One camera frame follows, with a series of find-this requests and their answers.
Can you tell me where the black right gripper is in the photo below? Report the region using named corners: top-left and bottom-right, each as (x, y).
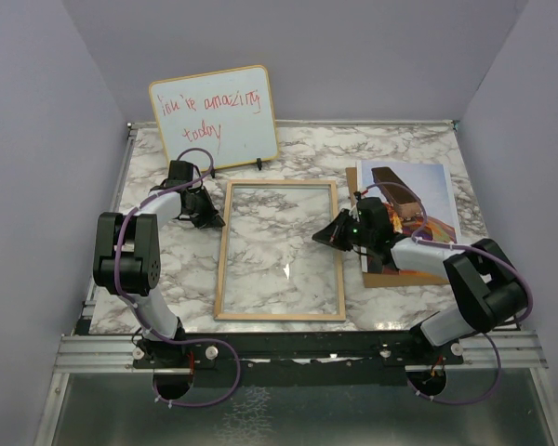
top-left (312, 208), bottom-right (374, 252)

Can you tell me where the colourful balloon photo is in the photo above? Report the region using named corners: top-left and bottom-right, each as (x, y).
top-left (354, 161), bottom-right (461, 274)

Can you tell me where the wooden picture frame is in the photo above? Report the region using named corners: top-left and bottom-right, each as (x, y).
top-left (212, 179), bottom-right (346, 322)

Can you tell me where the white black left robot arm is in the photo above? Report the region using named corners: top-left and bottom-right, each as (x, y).
top-left (93, 161), bottom-right (225, 367)

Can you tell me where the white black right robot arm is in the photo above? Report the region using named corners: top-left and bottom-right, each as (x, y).
top-left (312, 197), bottom-right (533, 363)

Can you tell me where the yellow framed whiteboard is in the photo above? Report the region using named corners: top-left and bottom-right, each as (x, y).
top-left (149, 65), bottom-right (280, 170)

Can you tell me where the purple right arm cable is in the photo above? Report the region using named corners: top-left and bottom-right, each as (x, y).
top-left (360, 181), bottom-right (534, 405)

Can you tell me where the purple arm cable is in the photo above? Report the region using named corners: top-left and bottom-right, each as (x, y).
top-left (360, 181), bottom-right (534, 405)
top-left (113, 147), bottom-right (242, 410)

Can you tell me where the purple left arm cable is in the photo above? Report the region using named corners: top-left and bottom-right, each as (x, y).
top-left (113, 147), bottom-right (242, 410)

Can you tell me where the brown frame backing board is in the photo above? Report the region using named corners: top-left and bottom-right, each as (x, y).
top-left (345, 167), bottom-right (448, 288)

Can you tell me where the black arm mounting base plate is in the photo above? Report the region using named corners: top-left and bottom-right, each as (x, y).
top-left (132, 331), bottom-right (463, 387)

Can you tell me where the aluminium table edge rail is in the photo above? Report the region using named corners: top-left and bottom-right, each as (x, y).
top-left (80, 123), bottom-right (138, 321)

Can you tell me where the front aluminium rail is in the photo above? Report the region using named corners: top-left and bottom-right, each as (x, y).
top-left (54, 331), bottom-right (548, 374)

